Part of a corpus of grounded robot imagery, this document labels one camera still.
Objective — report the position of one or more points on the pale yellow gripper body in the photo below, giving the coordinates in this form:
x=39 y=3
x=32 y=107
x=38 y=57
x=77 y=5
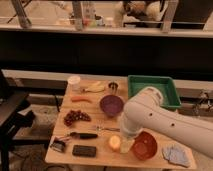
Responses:
x=126 y=144

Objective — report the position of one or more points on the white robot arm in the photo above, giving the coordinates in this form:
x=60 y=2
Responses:
x=144 y=111

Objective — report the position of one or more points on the red bowl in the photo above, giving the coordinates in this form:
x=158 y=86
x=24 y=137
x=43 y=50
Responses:
x=145 y=146

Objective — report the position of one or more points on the purple bowl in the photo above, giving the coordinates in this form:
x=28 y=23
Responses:
x=111 y=105

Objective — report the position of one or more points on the yellow apple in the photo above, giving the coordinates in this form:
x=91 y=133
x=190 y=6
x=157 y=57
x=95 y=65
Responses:
x=114 y=142

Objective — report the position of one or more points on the metal fork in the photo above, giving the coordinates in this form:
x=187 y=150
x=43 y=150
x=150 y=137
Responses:
x=99 y=128

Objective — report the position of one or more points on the wooden table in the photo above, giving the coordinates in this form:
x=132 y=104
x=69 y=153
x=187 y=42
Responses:
x=105 y=156

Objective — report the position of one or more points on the black rectangular block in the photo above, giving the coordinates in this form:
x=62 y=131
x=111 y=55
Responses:
x=84 y=151

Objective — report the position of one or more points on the blue cloth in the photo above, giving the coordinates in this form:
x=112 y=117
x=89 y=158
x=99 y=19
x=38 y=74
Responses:
x=175 y=154

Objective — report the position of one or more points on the small metal cup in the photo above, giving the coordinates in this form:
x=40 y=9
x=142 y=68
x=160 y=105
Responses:
x=113 y=86

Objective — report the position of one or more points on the bunch of dark grapes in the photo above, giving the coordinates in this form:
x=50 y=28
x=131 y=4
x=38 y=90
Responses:
x=73 y=116

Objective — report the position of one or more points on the yellow banana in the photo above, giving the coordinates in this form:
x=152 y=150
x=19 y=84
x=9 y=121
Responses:
x=95 y=87

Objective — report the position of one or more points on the orange carrot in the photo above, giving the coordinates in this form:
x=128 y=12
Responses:
x=80 y=98

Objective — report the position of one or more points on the white cup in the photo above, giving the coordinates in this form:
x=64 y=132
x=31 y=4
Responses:
x=74 y=82

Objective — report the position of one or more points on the black chair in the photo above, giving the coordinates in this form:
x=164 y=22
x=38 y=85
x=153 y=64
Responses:
x=10 y=118

